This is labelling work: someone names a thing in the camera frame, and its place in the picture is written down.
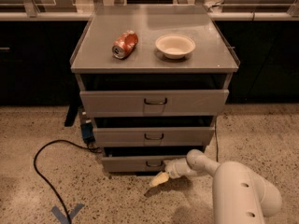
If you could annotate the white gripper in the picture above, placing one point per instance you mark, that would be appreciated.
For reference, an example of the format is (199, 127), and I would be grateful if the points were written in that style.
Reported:
(173, 170)

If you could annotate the grey bottom drawer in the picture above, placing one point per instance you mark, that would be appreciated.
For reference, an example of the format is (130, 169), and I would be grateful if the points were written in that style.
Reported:
(131, 164)

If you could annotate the grey drawer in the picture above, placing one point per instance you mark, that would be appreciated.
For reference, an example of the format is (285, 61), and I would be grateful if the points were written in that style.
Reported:
(131, 164)
(99, 104)
(153, 137)

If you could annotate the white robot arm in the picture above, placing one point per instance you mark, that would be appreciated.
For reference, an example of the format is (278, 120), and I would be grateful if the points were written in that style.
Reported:
(240, 196)

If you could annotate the grey middle drawer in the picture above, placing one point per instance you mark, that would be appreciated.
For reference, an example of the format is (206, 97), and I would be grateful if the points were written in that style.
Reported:
(153, 137)

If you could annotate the grey top drawer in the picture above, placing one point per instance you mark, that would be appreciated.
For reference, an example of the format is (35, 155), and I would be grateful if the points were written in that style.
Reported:
(99, 104)

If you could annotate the grey drawer cabinet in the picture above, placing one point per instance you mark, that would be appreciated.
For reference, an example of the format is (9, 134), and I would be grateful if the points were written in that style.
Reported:
(209, 67)

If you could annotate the blue power adapter box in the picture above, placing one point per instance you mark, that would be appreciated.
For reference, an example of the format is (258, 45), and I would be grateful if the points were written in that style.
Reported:
(87, 132)

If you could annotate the white paper bowl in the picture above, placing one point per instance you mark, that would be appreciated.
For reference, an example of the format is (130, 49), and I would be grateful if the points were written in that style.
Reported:
(175, 46)

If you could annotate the crushed orange soda can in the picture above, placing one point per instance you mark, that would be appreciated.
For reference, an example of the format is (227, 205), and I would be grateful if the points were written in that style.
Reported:
(124, 45)

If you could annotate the dark counter cabinets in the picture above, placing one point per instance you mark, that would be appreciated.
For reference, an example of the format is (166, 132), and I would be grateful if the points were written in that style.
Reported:
(35, 61)

